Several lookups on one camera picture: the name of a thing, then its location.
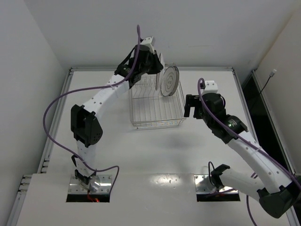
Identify orange patterned plate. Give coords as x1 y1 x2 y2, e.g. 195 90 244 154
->
155 52 165 91

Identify white plate black rim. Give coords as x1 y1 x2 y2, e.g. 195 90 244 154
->
161 66 179 97

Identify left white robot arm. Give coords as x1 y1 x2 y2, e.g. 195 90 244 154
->
71 44 163 190

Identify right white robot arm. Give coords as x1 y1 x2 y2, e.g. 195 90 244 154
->
184 93 301 218

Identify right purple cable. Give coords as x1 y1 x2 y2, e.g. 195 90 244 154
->
197 78 299 226

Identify purple cable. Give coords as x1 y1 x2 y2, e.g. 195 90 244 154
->
197 78 299 226
43 24 143 184

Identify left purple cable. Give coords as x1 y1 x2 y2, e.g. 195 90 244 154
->
43 24 143 184

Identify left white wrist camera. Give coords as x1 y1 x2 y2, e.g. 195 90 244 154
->
139 36 156 55

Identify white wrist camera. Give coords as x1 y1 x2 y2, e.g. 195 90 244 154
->
139 36 156 55
202 81 218 95

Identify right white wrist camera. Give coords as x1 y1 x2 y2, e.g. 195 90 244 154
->
202 81 218 95

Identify metal wire dish rack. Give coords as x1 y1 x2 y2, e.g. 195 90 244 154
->
129 74 186 129

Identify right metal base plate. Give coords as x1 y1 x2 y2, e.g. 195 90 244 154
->
194 174 238 194

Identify metal base plate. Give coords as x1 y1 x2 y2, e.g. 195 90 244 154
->
68 175 112 194
194 174 238 194

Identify black hanging cable with plug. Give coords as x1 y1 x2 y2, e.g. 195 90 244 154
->
260 69 277 95

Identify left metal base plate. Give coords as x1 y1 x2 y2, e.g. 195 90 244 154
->
68 175 112 194

